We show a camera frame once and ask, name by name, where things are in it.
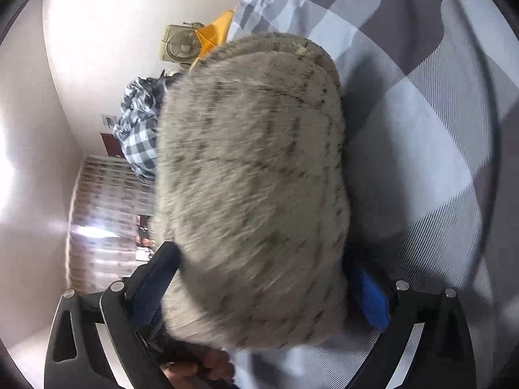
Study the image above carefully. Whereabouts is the patterned curtain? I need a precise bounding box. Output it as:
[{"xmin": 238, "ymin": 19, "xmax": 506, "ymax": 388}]
[{"xmin": 67, "ymin": 156, "xmax": 159, "ymax": 292}]

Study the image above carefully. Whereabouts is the beige box fan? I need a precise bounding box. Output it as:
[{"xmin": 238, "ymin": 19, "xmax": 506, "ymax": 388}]
[{"xmin": 159, "ymin": 22, "xmax": 207, "ymax": 65}]

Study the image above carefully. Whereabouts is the yellow cloth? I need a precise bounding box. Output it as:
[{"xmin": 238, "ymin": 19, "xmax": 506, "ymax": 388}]
[{"xmin": 190, "ymin": 9, "xmax": 238, "ymax": 71}]

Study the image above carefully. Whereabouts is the television screen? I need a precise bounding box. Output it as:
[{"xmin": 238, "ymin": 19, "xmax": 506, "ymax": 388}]
[{"xmin": 136, "ymin": 215, "xmax": 159, "ymax": 262}]

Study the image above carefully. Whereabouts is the person's left hand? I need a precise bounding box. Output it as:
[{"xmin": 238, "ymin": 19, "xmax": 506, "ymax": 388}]
[{"xmin": 160, "ymin": 348, "xmax": 236, "ymax": 383}]

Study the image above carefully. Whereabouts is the bundled checkered bedding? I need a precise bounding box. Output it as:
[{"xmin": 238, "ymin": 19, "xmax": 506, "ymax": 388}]
[{"xmin": 113, "ymin": 75, "xmax": 171, "ymax": 181}]

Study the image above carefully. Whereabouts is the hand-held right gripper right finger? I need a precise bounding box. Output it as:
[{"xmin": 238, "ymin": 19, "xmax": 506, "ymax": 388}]
[{"xmin": 344, "ymin": 251, "xmax": 477, "ymax": 389}]

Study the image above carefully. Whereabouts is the blue grey checkered bed blanket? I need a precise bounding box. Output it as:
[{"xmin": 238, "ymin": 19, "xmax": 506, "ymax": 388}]
[{"xmin": 221, "ymin": 0, "xmax": 515, "ymax": 389}]

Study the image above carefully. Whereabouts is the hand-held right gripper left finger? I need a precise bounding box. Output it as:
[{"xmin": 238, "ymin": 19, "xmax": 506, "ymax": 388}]
[{"xmin": 44, "ymin": 241, "xmax": 182, "ymax": 389}]

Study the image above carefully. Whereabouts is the dark red door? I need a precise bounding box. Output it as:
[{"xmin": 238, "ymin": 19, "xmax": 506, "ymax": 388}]
[{"xmin": 101, "ymin": 133, "xmax": 126, "ymax": 158}]

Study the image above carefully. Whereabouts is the cream plaid button shirt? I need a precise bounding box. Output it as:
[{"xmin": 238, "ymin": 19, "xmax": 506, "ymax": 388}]
[{"xmin": 152, "ymin": 32, "xmax": 351, "ymax": 351}]

